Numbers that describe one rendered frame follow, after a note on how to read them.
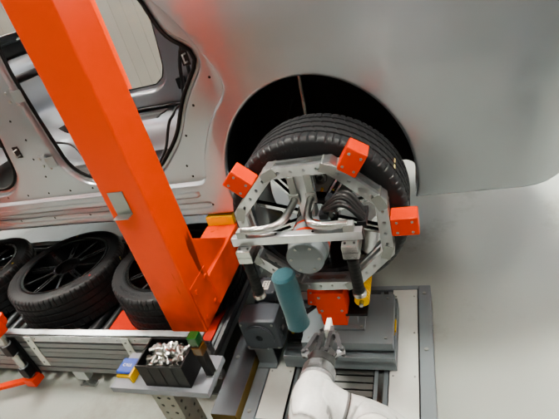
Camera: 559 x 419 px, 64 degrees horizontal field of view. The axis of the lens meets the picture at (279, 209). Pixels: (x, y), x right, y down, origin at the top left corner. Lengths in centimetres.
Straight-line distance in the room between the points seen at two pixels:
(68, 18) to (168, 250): 77
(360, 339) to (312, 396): 95
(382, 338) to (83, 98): 146
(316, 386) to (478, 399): 109
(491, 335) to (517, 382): 26
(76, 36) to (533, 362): 208
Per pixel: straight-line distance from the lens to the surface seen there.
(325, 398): 112
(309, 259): 147
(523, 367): 223
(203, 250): 185
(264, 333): 199
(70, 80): 145
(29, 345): 273
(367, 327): 208
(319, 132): 152
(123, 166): 149
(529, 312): 245
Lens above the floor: 173
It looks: 30 degrees down
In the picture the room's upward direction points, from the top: 16 degrees counter-clockwise
